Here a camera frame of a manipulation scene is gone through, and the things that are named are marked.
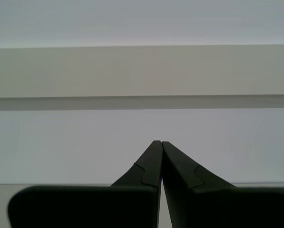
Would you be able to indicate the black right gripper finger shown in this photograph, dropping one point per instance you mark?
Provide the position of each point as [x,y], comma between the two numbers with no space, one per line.
[227,206]
[84,206]

